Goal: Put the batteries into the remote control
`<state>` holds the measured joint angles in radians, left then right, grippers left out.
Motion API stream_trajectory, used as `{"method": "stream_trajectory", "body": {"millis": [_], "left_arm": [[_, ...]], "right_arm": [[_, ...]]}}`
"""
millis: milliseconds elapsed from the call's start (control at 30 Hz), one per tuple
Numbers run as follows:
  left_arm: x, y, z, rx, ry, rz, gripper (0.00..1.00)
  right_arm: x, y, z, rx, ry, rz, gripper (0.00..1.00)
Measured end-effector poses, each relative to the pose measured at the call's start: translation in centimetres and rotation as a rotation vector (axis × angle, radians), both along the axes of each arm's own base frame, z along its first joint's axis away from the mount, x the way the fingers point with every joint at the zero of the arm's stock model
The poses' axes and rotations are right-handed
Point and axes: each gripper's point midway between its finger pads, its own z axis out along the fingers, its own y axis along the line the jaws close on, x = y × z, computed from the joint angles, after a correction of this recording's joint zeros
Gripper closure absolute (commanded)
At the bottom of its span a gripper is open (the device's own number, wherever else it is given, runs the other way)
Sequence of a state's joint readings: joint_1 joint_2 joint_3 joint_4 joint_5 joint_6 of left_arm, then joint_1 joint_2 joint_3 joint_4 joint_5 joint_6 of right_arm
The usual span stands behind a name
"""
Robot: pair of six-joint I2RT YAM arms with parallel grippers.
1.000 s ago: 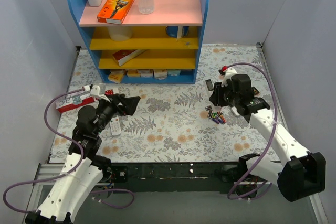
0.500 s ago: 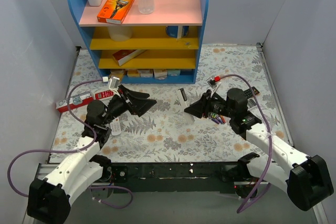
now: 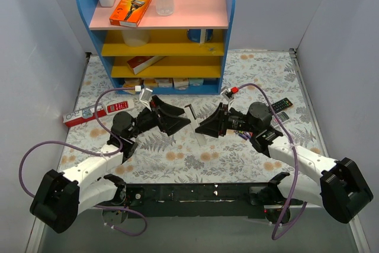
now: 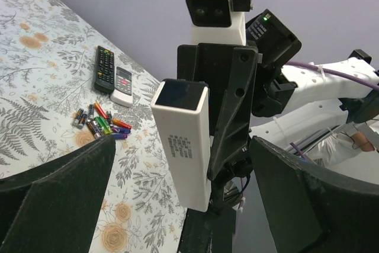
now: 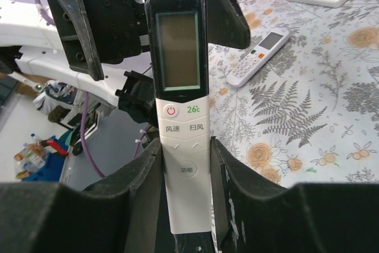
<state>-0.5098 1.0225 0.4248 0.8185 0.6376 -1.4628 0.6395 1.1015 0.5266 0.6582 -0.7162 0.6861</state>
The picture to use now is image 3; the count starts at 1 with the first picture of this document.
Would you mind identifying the black tv remote control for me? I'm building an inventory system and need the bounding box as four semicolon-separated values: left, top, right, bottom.
272;97;293;114

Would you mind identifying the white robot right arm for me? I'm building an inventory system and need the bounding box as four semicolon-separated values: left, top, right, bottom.
195;102;374;223

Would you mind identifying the blue white can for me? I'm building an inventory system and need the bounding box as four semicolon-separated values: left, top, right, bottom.
187;29;213;44

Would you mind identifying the pile of aaa batteries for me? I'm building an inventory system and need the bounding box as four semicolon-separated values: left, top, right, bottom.
234;130;253;140

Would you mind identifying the red white toothpaste box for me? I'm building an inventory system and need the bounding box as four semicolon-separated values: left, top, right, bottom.
63;104;107;127

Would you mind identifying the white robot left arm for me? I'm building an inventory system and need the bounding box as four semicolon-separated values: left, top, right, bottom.
30;95;191;233

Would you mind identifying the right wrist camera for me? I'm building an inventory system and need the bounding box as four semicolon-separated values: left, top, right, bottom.
220;87;239;104

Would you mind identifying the orange razor box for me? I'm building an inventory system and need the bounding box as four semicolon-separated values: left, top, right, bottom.
109;0;152;28

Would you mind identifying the blue wooden shelf unit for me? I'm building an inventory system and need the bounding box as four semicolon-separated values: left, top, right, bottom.
76;0;236;95

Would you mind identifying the grey ac remote control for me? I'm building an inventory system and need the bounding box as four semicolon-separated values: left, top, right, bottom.
272;111;290;124

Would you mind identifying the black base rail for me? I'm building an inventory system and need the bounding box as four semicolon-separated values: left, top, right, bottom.
102;172;303;220

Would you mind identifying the white cup on shelf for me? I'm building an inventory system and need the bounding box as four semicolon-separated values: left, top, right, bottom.
121;30;150;47

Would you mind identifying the red white box on shelf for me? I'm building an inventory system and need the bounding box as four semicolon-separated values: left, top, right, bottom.
127;56;164;75

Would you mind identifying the red white calculator remote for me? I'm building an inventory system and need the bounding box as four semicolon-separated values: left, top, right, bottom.
106;100;134;116

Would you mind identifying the white slim remote control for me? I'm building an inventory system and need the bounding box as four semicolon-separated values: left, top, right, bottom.
184;104;207;146

